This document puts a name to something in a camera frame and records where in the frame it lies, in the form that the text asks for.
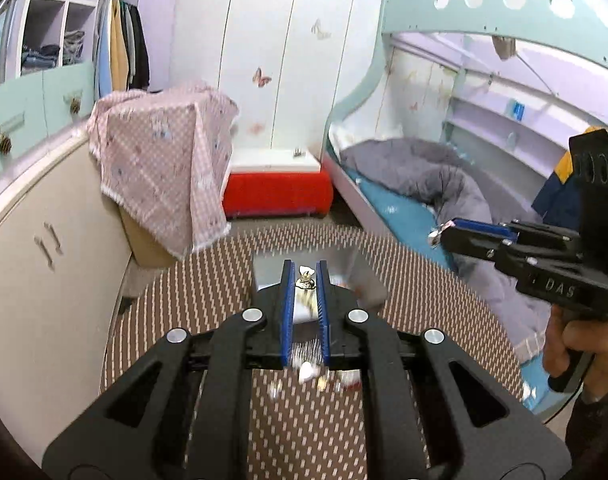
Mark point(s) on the navy and yellow jacket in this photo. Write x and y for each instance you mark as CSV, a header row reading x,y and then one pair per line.
x,y
553,195

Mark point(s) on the light blue hanging garment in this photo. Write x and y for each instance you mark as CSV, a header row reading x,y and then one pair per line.
x,y
104,50

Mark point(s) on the metal box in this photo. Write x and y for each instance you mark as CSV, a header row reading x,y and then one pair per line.
x,y
354,270

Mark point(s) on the folded jeans stack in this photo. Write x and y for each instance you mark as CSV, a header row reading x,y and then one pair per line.
x,y
40,57

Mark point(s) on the black hanging jacket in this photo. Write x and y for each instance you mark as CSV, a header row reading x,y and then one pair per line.
x,y
140,50

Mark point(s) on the small blue box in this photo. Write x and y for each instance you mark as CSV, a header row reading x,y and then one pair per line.
x,y
517,109

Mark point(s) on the cream low cabinet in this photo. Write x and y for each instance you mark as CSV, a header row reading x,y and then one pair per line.
x,y
49,200

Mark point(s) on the red storage bench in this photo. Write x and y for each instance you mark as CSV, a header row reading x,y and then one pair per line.
x,y
279,192

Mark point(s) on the pinecone drawer knob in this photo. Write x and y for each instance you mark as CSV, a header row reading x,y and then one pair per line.
x,y
75,105
5,144

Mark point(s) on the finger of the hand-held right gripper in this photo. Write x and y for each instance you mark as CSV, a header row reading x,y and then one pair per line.
x,y
471,246
476,227

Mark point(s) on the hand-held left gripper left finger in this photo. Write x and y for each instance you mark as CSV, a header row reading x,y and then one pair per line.
x,y
286,310

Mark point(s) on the grey duvet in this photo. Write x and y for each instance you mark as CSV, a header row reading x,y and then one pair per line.
x,y
423,170

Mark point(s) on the white wardrobe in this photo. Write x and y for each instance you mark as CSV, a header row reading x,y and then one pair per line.
x,y
264,35

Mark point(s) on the pink checked cloth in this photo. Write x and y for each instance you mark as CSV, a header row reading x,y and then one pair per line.
x,y
164,160

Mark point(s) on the tan hanging bag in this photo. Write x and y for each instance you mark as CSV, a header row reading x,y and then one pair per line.
x,y
503,47

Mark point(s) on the mint drawer unit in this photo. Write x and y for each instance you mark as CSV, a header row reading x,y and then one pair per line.
x,y
29,105

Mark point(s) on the brown dotted tablecloth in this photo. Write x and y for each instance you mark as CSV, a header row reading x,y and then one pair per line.
x,y
209,285

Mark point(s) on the folded grey clothes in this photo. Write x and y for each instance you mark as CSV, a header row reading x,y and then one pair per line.
x,y
74,45

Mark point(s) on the person's right forearm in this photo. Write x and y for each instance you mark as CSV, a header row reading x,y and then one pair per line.
x,y
598,435

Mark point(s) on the yellow butterfly sticker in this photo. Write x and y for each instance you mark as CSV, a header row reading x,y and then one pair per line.
x,y
320,29

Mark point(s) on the pile of candies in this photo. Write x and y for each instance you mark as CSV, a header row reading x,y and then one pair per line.
x,y
306,372

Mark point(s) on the purple bed shelves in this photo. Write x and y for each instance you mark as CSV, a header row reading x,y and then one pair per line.
x,y
488,125

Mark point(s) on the person's right hand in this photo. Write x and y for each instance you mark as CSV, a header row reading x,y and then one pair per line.
x,y
566,345

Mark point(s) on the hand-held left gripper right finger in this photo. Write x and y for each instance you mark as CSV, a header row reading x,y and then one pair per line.
x,y
322,310

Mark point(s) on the blue bed sheet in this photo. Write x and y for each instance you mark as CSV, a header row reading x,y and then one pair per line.
x,y
403,215

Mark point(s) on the cardboard box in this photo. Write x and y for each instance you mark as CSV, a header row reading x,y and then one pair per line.
x,y
144,245

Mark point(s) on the light blue bunk bed frame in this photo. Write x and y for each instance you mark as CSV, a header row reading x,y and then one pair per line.
x,y
418,10

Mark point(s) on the pink butterfly sticker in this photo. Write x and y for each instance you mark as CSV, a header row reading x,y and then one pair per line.
x,y
261,77

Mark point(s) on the purple shelf unit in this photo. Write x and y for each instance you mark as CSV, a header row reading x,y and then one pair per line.
x,y
66,10

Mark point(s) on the yellow hanging garment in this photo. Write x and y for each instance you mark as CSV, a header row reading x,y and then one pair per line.
x,y
119,50

